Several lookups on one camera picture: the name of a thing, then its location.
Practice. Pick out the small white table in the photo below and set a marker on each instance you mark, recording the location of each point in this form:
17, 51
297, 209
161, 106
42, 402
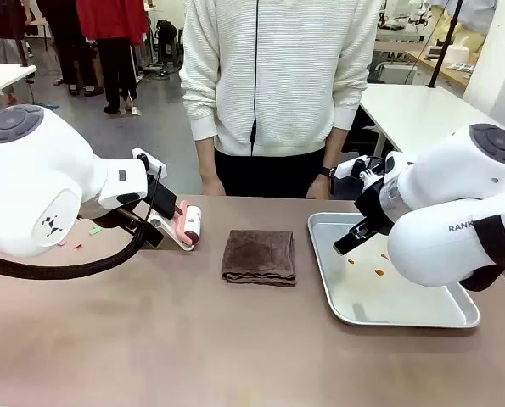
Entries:
1, 78

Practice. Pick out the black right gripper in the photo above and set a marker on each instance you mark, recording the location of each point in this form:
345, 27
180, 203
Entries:
377, 207

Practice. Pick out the person in white sweater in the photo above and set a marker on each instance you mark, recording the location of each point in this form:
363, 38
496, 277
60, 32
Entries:
277, 76

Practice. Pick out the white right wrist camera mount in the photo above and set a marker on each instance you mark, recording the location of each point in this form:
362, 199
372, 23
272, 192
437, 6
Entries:
349, 168

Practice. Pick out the green paper scrap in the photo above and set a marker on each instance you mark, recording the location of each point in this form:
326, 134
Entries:
95, 231

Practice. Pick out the person's right hand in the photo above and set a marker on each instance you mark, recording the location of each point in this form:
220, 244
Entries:
212, 185

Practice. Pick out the wooden workbench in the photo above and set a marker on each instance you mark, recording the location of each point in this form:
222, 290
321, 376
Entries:
443, 70

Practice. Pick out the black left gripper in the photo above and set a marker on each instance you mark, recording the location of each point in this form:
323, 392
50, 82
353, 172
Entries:
164, 198

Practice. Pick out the silver metal tray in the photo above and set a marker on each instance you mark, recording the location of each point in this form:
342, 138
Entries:
362, 297

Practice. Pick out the large white table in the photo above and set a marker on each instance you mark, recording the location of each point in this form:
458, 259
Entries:
426, 114

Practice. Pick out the bystander in dark top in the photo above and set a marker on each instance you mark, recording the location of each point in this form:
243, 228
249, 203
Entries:
3, 29

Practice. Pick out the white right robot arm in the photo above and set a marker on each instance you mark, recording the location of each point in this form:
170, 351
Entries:
447, 199

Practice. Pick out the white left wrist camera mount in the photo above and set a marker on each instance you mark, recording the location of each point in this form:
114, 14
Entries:
150, 163

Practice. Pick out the bystander in black clothes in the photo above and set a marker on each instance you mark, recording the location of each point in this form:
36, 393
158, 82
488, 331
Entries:
67, 38

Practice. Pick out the person's left hand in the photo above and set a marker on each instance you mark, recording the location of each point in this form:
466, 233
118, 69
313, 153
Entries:
318, 187

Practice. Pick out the white lint roller stand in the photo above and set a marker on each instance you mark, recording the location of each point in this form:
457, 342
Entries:
167, 229

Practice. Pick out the person's left forearm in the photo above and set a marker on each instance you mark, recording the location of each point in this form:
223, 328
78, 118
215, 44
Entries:
345, 114

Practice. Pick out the black wristwatch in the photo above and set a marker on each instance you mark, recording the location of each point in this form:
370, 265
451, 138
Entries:
327, 172

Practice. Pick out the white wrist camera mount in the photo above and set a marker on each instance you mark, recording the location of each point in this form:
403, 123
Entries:
349, 168
150, 163

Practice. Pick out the white box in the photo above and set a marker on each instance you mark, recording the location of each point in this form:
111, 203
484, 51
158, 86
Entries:
458, 51

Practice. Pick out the person's right forearm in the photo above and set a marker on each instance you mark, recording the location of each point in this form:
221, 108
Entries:
201, 127

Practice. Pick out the black stand pole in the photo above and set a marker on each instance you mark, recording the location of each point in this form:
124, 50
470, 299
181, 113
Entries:
445, 42

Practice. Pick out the bystander in red jacket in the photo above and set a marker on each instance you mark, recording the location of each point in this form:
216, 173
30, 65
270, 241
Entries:
112, 34

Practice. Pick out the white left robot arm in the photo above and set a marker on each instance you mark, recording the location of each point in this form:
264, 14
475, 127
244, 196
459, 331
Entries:
31, 178

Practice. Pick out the brown terry towel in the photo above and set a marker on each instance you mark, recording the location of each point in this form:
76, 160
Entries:
259, 256

